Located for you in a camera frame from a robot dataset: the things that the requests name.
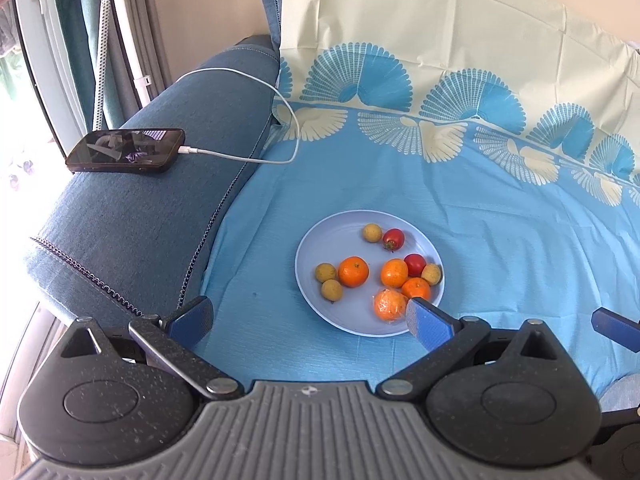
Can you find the blue fan-print blanket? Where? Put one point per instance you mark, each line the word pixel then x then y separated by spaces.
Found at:
pixel 450 200

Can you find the dark green curtain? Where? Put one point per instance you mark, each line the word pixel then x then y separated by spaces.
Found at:
pixel 75 20

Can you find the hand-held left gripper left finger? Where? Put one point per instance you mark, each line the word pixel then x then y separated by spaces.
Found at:
pixel 192 320

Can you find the red cherry tomato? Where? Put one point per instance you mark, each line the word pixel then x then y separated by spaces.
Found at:
pixel 393 238
pixel 415 263

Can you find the black smartphone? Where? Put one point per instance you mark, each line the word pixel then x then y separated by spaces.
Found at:
pixel 125 152

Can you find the white window frame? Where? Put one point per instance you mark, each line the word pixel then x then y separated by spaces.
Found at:
pixel 40 35

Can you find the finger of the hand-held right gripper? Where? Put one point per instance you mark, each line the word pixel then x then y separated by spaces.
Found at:
pixel 612 322

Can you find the person's grey trouser leg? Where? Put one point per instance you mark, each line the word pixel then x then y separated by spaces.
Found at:
pixel 622 392

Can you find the small orange mandarin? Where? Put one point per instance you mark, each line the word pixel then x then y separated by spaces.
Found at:
pixel 394 272
pixel 416 288
pixel 353 271

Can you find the pale blue round plate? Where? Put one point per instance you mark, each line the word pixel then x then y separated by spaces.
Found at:
pixel 345 237

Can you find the white pipe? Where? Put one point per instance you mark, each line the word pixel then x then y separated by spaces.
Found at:
pixel 130 35

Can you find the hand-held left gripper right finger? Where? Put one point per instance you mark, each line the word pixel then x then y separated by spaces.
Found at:
pixel 425 322

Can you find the plastic mandarin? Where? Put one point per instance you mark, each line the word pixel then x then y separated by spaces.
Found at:
pixel 390 306

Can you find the blue denim cushion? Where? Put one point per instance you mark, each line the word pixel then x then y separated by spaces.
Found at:
pixel 270 5

